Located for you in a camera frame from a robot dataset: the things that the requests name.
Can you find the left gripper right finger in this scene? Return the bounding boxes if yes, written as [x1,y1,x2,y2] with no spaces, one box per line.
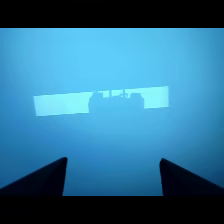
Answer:
[159,157,224,197]

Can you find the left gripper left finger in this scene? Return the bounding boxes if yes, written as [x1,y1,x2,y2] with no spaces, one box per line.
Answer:
[0,156,69,197]

